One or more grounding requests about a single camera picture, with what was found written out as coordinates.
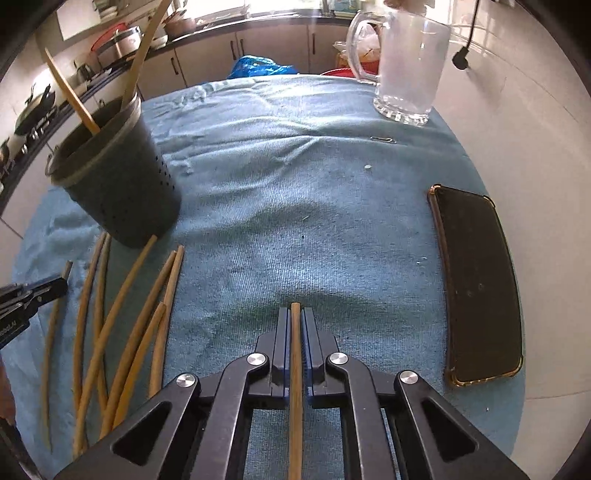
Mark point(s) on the metal wok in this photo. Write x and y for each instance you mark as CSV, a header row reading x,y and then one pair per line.
x,y
34,108

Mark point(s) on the blue towel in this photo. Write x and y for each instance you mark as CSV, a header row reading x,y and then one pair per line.
x,y
300,207

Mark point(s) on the kitchen window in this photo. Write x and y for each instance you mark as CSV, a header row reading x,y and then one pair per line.
x,y
286,4

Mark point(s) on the blue plastic bag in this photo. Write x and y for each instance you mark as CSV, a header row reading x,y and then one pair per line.
x,y
258,67

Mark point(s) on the small metal clip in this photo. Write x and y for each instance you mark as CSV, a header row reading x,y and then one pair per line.
x,y
383,139

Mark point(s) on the person's left forearm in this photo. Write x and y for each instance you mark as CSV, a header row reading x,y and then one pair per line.
x,y
3,392

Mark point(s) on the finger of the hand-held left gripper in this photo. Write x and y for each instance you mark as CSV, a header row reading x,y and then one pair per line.
x,y
41,293

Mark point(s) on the red basin with rim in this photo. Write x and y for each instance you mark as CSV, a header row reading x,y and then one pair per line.
x,y
104,37

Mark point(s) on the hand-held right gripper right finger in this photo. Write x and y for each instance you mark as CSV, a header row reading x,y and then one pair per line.
x,y
308,350

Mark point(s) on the orange waste basket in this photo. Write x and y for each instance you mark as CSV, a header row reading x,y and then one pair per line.
x,y
342,57

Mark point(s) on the group of bamboo chopsticks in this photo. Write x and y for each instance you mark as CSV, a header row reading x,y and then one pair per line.
x,y
171,295

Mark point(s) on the metal kettle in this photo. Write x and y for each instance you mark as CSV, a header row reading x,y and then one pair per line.
x,y
83,71

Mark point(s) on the silver rice cooker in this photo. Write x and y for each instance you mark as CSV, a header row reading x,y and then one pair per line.
x,y
121,46

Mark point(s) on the clear glass mug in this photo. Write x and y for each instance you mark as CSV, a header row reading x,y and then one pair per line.
x,y
411,69

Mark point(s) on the red plastic basin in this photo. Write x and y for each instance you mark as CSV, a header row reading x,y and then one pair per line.
x,y
339,72

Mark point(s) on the black smartphone in clear case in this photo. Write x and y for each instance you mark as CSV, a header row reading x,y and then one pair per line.
x,y
480,286

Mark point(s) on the gas stove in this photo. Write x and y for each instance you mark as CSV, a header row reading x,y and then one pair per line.
x,y
27,138

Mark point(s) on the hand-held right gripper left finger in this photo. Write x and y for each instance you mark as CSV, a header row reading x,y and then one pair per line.
x,y
281,350

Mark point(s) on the single bamboo chopstick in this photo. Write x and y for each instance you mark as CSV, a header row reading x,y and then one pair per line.
x,y
143,50
69,92
295,415

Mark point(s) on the dark red pot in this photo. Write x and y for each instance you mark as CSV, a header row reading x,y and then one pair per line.
x,y
182,25

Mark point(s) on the dark perforated utensil holder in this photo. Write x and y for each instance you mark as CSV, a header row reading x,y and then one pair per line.
x,y
124,184

